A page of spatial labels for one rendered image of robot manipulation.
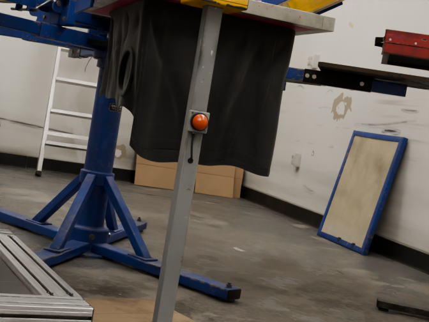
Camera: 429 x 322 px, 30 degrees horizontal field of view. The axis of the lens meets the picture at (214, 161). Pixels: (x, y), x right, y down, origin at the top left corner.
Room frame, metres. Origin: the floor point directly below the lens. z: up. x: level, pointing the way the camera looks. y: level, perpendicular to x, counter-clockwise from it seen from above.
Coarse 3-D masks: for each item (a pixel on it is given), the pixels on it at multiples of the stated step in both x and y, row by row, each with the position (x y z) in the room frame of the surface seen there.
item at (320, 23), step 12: (96, 0) 2.45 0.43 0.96; (108, 0) 2.35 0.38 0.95; (180, 0) 2.10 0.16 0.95; (252, 0) 2.14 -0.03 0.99; (240, 12) 2.14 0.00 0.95; (252, 12) 2.15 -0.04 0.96; (264, 12) 2.16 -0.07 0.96; (276, 12) 2.17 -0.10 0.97; (288, 12) 2.18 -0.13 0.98; (300, 12) 2.19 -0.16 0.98; (300, 24) 2.19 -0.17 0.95; (312, 24) 2.21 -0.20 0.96; (324, 24) 2.22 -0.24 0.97
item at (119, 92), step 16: (112, 16) 2.53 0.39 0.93; (128, 16) 2.33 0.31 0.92; (112, 32) 2.55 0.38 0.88; (128, 32) 2.28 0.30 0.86; (112, 48) 2.55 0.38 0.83; (128, 48) 2.24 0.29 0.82; (112, 64) 2.50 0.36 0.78; (128, 64) 2.26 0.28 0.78; (112, 80) 2.46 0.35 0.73; (128, 80) 2.18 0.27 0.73; (112, 96) 2.44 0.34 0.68; (128, 96) 2.22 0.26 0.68
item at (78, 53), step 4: (48, 44) 4.68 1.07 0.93; (68, 48) 4.73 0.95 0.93; (72, 48) 4.51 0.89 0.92; (68, 52) 4.65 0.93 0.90; (72, 52) 4.47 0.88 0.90; (76, 52) 4.36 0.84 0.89; (80, 52) 4.24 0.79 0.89; (84, 52) 4.13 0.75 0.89; (88, 52) 4.02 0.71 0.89; (92, 52) 3.88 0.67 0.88; (68, 56) 4.63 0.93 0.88; (72, 56) 4.47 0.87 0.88; (76, 56) 4.35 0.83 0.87; (80, 56) 4.26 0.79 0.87; (84, 56) 4.26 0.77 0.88; (88, 56) 4.20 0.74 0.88
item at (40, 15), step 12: (60, 0) 3.18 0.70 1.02; (36, 12) 3.51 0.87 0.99; (48, 12) 3.25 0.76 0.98; (60, 12) 3.18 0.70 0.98; (72, 12) 3.19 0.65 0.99; (84, 12) 3.30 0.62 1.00; (60, 24) 3.20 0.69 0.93; (72, 24) 3.20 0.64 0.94; (84, 24) 3.35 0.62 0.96; (96, 24) 3.35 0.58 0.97; (108, 24) 3.40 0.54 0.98
